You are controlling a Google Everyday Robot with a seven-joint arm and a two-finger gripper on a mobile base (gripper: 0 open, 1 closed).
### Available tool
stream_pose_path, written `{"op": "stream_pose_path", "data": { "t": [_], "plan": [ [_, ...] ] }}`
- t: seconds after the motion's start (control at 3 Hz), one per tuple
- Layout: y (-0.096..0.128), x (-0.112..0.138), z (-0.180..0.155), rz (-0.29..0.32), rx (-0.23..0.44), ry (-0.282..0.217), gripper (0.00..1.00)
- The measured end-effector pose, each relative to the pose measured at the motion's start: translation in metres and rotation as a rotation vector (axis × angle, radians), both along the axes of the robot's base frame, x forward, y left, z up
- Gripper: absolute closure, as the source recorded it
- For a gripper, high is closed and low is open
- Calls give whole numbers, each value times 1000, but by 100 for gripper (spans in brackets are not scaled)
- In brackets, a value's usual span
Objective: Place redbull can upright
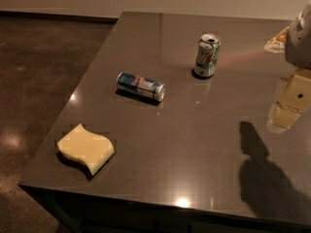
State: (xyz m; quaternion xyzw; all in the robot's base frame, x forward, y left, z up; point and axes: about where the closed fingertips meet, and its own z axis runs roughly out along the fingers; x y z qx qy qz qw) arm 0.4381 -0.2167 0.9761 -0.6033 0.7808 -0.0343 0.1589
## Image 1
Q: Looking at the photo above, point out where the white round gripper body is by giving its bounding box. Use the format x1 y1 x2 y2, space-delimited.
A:
285 1 311 69

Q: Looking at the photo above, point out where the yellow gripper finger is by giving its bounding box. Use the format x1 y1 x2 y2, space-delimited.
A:
266 69 311 133

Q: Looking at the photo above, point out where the blue silver redbull can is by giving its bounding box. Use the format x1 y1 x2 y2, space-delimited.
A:
117 73 165 102

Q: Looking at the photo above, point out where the white green soda can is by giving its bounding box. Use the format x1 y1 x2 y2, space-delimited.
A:
194 33 221 78

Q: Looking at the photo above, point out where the clear plastic bag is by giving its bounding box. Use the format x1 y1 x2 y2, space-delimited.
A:
264 26 290 53

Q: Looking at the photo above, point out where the yellow wavy sponge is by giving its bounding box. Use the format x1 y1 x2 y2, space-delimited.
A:
57 124 115 176

